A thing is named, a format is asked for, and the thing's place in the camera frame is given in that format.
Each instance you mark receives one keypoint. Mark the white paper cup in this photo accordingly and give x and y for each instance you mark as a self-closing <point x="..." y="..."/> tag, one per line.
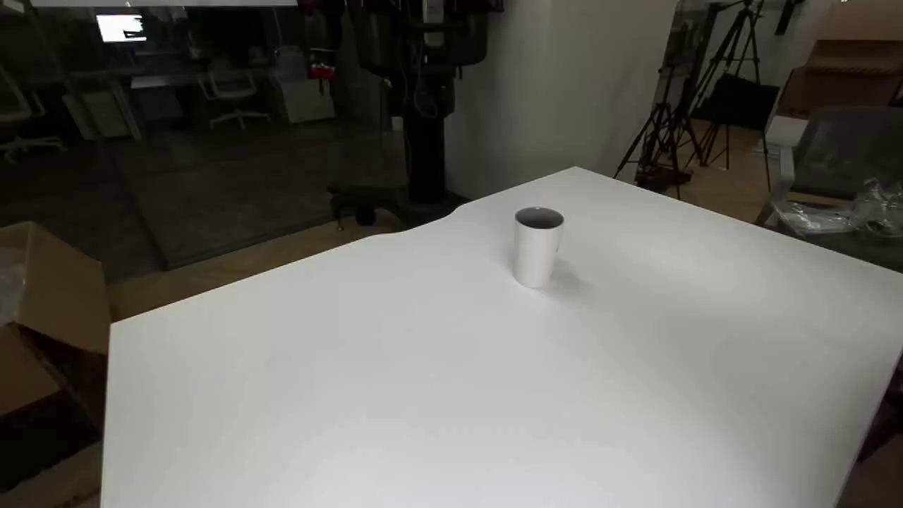
<point x="536" y="254"/>

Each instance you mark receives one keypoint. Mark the black wheeled base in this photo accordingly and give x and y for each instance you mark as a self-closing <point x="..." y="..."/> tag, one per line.
<point x="352" y="200"/>

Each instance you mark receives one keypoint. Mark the black pillar stand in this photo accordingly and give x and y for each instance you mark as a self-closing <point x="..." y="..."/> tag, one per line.
<point x="423" y="141"/>

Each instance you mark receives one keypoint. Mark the small red object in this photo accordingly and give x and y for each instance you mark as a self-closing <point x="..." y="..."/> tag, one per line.
<point x="321" y="70"/>

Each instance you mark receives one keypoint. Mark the white office chair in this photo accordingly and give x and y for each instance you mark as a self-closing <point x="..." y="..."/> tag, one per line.
<point x="232" y="89"/>

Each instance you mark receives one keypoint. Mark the brown cardboard box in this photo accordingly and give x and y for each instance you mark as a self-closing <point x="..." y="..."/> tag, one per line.
<point x="57" y="291"/>

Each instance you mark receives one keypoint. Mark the clear plastic bag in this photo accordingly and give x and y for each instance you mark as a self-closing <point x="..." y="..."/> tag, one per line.
<point x="850" y="216"/>

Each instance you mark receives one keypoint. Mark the lit computer monitor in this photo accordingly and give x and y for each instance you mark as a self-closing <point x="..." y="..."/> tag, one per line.
<point x="122" y="27"/>

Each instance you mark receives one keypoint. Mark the grey armchair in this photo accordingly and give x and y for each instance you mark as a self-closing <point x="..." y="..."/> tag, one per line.
<point x="841" y="151"/>

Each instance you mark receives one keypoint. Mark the brown wooden cabinet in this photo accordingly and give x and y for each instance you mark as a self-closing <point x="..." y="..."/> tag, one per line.
<point x="841" y="75"/>

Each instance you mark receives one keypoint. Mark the black camera tripod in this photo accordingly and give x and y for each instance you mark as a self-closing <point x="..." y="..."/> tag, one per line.
<point x="668" y="123"/>

